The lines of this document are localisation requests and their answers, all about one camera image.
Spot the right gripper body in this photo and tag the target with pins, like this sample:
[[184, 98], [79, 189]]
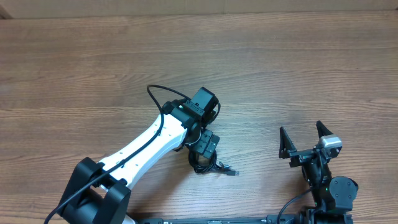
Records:
[[304, 157]]

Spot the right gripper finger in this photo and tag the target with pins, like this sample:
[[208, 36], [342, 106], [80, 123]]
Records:
[[287, 147], [322, 129]]

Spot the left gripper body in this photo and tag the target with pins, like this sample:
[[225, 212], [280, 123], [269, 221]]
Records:
[[204, 143]]

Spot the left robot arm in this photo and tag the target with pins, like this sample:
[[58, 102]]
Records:
[[99, 192]]

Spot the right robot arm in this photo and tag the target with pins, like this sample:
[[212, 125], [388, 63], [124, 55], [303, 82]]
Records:
[[333, 196]]

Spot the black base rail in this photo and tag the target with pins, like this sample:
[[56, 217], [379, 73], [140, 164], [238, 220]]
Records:
[[270, 219]]

